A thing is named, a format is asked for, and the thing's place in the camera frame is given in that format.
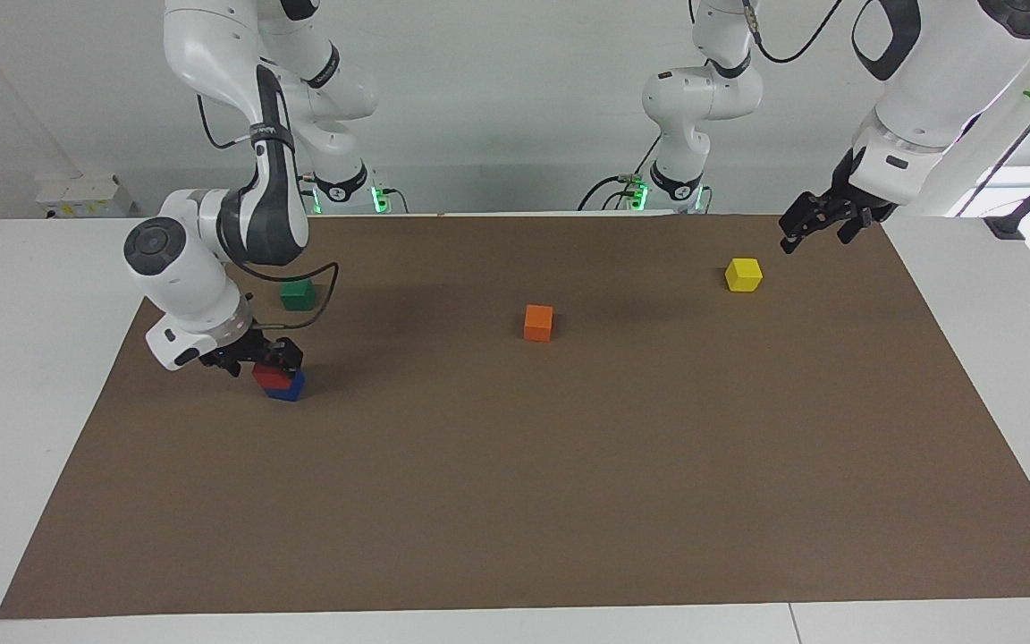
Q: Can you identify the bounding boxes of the blue wooden block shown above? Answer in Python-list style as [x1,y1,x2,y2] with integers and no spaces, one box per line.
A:
[263,369,308,403]

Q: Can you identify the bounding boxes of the yellow wooden block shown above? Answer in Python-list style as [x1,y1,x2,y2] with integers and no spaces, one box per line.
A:
[725,258,764,293]

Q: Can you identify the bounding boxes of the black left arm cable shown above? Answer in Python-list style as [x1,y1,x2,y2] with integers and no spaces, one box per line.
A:
[743,0,847,65]

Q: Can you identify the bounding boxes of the brown paper mat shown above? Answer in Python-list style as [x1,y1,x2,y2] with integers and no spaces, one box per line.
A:
[0,213,1030,620]

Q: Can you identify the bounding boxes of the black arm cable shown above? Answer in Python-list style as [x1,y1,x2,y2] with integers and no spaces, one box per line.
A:
[196,89,341,334]
[743,0,847,65]

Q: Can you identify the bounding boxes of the thin metal rod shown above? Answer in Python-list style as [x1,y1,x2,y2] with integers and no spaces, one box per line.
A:
[955,114,1030,219]

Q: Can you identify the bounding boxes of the black base cables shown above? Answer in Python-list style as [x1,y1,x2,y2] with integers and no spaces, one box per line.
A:
[578,134,664,212]

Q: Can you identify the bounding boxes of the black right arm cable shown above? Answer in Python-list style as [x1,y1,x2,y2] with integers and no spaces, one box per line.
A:
[196,89,341,334]

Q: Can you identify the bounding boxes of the white box with yellow labels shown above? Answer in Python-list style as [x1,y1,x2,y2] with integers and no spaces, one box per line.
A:
[34,173,134,219]

